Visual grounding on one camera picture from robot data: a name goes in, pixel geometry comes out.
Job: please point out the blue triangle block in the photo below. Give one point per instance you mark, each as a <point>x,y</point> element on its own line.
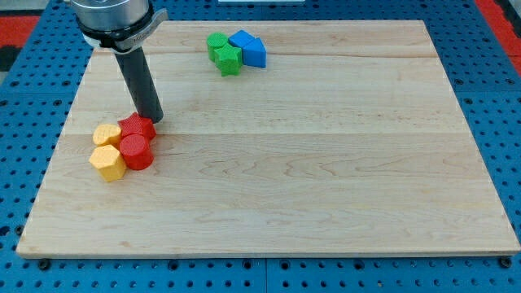
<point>255,54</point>

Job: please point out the light wooden board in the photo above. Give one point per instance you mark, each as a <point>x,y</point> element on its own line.
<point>350,143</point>

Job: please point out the green star block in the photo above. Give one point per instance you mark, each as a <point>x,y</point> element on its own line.
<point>229,60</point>

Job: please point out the red cylinder block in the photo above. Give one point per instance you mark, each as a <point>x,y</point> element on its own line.
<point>136,152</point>

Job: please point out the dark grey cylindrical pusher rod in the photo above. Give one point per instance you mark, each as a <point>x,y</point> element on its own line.
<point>138,79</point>

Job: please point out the green cylinder block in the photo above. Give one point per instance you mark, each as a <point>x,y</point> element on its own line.
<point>215,41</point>

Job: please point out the yellow hexagon block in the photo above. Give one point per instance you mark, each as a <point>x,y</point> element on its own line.
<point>109,162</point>

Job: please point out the blue cube block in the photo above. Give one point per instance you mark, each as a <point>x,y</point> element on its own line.
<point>241,39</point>

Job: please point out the red star block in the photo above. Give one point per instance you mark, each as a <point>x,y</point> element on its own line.
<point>135,124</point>

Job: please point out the yellow heart block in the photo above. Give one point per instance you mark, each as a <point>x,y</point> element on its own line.
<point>107,134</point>

